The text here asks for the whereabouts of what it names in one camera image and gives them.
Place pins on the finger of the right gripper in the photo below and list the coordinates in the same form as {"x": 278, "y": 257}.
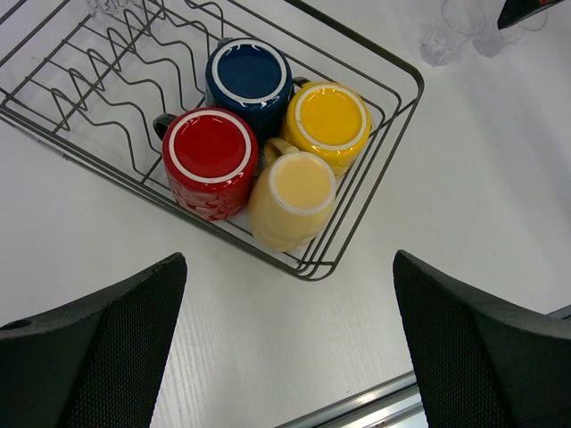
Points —
{"x": 514, "y": 11}

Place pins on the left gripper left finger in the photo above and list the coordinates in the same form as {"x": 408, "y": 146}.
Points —
{"x": 97, "y": 361}

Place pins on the pale yellow mug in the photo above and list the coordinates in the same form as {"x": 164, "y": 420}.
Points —
{"x": 293, "y": 198}

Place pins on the blue mug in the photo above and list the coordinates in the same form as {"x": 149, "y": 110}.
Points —
{"x": 252, "y": 79}

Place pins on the red mug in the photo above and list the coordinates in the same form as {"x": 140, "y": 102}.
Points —
{"x": 210, "y": 156}

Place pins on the wire dish rack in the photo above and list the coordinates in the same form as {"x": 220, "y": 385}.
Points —
{"x": 86, "y": 80}

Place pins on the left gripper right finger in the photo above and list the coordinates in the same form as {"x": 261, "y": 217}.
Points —
{"x": 479, "y": 360}

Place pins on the clear glass cup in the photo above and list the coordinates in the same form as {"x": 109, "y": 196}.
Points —
{"x": 492, "y": 40}
{"x": 458, "y": 23}

